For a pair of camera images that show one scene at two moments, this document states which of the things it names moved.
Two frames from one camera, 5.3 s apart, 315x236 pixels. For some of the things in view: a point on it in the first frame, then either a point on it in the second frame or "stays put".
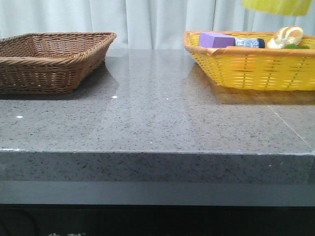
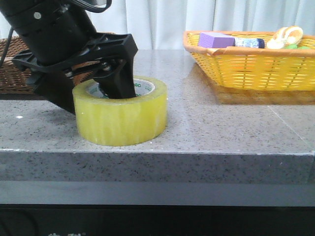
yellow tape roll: x=287 y=7 → x=120 y=122
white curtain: x=141 y=24 stays put
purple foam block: x=214 y=40 stays put
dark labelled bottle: x=257 y=43 stays put
